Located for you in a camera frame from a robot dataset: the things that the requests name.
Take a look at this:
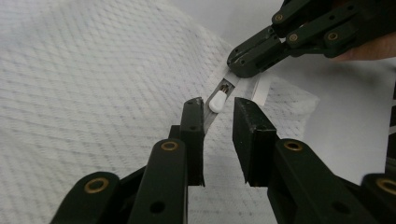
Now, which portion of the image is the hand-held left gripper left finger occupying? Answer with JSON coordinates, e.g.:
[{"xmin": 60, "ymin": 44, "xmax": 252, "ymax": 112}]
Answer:
[{"xmin": 167, "ymin": 96, "xmax": 206, "ymax": 188}]

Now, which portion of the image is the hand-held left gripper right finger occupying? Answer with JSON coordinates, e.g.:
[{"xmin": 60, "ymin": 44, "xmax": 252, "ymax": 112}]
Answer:
[{"xmin": 232, "ymin": 96, "xmax": 280, "ymax": 189}]

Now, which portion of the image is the white zipper pull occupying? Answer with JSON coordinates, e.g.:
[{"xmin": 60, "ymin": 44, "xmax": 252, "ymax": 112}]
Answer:
[{"xmin": 207, "ymin": 90, "xmax": 229, "ymax": 114}]

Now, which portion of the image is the white zippered cloth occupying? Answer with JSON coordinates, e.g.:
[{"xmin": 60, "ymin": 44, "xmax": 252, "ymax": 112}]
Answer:
[{"xmin": 0, "ymin": 0, "xmax": 320, "ymax": 224}]

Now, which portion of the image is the white table sheet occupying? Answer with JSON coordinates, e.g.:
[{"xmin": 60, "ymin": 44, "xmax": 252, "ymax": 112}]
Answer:
[{"xmin": 169, "ymin": 0, "xmax": 396, "ymax": 188}]

